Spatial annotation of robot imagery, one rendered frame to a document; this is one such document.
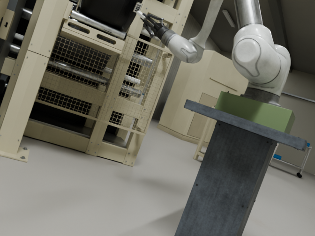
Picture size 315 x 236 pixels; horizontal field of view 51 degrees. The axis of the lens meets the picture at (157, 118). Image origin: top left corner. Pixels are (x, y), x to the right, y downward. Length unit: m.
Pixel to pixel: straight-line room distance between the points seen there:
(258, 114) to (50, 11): 1.30
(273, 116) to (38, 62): 1.34
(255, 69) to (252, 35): 0.13
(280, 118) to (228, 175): 0.33
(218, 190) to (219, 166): 0.10
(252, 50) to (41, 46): 1.24
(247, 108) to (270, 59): 0.23
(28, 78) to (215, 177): 1.21
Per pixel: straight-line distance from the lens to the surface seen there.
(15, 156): 2.11
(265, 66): 1.37
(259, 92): 1.54
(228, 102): 1.49
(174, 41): 1.80
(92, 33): 1.99
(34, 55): 2.07
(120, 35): 2.05
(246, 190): 1.48
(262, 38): 1.39
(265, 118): 1.45
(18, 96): 2.09
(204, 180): 1.52
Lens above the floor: 0.60
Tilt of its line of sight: 3 degrees down
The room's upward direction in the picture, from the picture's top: 20 degrees clockwise
